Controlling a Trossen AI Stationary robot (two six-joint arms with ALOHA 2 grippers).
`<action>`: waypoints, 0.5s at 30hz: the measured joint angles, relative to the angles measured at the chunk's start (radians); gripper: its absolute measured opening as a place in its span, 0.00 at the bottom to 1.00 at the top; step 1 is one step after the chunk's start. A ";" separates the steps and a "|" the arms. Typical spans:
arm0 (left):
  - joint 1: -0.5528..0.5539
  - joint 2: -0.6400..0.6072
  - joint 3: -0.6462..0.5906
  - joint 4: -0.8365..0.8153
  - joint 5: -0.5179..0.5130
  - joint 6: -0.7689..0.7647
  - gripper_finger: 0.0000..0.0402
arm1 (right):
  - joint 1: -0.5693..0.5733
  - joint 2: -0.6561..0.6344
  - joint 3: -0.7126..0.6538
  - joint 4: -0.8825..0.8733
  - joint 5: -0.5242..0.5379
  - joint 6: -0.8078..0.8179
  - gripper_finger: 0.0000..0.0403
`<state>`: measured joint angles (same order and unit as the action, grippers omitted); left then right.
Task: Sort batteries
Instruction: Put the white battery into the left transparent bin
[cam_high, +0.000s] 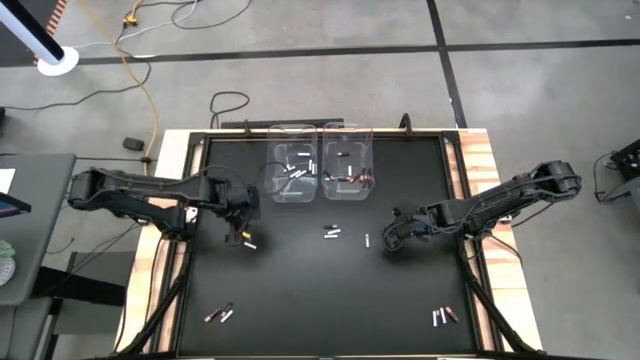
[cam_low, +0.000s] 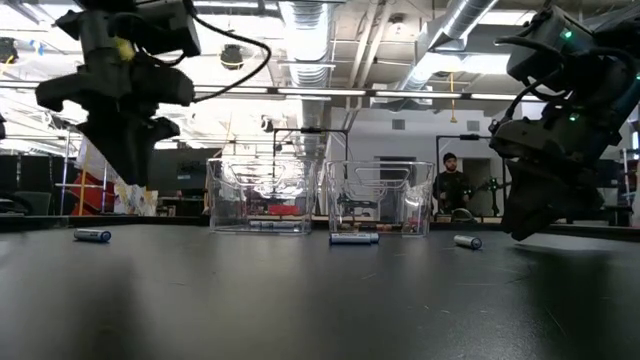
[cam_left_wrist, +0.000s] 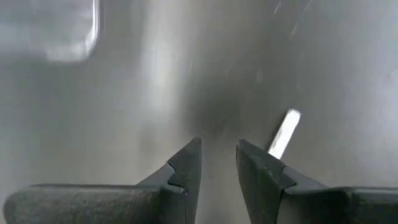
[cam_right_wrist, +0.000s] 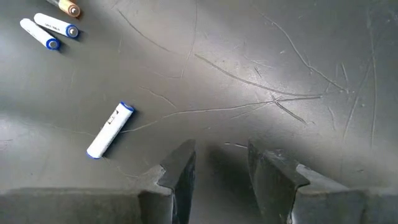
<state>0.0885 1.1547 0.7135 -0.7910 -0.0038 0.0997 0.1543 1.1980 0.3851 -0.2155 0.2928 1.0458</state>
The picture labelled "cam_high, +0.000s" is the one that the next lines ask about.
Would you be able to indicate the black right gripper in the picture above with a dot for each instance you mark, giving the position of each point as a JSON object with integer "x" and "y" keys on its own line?
{"x": 411, "y": 222}

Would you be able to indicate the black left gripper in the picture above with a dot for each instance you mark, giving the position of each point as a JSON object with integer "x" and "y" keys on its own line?
{"x": 240, "y": 207}

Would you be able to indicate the clear plastic bin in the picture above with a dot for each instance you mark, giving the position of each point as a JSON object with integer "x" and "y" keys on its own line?
{"x": 280, "y": 190}
{"x": 350, "y": 192}

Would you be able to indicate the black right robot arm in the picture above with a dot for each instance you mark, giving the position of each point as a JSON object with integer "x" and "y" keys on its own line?
{"x": 500, "y": 200}

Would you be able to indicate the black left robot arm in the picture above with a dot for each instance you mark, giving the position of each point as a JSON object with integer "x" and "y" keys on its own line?
{"x": 150, "y": 185}

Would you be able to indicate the black table mat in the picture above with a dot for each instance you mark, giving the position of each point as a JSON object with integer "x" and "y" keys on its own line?
{"x": 250, "y": 270}

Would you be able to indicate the black power adapter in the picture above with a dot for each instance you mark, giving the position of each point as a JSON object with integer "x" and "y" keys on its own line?
{"x": 133, "y": 144}

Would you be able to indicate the black desk foot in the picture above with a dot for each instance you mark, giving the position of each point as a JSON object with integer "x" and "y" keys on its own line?
{"x": 75, "y": 287}

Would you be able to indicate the grey desk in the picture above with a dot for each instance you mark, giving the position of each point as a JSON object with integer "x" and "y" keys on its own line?
{"x": 40, "y": 225}

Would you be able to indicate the dark tablet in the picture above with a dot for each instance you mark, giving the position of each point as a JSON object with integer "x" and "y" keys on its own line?
{"x": 12, "y": 206}

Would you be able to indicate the white patterned round object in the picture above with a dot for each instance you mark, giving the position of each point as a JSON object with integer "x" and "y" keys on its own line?
{"x": 5, "y": 265}

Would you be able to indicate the white paper sheet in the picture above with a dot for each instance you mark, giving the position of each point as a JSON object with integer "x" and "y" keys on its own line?
{"x": 6, "y": 181}

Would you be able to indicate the black equipment case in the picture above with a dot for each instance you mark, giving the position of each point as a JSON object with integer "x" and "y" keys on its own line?
{"x": 627, "y": 160}

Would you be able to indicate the white pole stand round base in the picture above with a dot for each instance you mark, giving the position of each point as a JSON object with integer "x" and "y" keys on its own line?
{"x": 58, "y": 62}

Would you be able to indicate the black orange-edged floor mat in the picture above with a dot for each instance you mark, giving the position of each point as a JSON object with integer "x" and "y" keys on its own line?
{"x": 15, "y": 50}

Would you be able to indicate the black diagonal frame strut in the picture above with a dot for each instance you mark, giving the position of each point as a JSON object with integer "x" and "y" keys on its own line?
{"x": 159, "y": 306}
{"x": 495, "y": 311}

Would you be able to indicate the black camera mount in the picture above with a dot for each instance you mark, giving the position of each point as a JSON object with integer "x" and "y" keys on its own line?
{"x": 405, "y": 122}

